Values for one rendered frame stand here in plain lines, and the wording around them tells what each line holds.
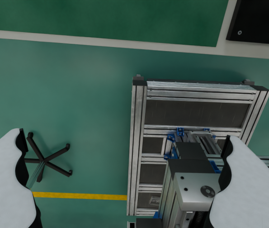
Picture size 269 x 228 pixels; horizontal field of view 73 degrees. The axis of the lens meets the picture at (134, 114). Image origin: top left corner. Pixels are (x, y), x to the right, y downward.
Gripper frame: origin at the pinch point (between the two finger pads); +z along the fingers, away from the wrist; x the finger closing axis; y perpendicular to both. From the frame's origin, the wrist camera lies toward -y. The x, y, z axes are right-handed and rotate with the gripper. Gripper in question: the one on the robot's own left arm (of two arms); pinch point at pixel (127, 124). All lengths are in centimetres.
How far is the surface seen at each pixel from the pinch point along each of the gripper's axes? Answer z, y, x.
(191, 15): 40.2, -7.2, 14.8
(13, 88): 115, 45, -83
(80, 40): 40.4, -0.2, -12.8
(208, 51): 40.4, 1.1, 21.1
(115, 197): 115, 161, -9
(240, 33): 38.1, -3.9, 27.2
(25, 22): 40.2, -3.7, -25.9
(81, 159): 115, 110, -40
